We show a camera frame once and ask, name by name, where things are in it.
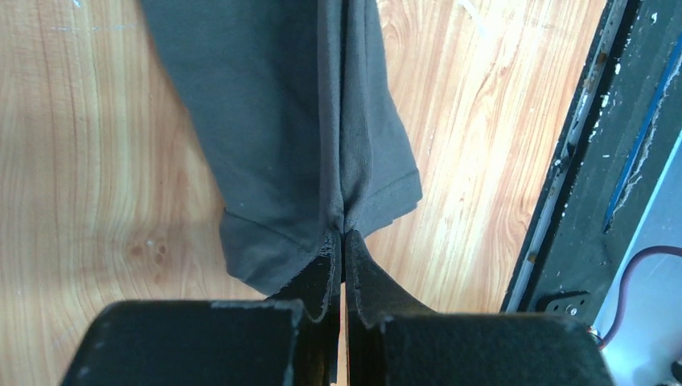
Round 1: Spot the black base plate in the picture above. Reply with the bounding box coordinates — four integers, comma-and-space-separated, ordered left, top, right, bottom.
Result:
502, 1, 681, 323

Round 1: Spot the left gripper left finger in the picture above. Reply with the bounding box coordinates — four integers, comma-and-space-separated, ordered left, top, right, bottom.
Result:
62, 232, 342, 385

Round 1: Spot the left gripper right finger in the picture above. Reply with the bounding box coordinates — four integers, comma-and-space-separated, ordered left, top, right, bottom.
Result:
345, 231, 613, 385

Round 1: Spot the grey underwear white waistband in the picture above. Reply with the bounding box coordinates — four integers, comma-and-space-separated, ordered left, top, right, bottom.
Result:
142, 1, 422, 295

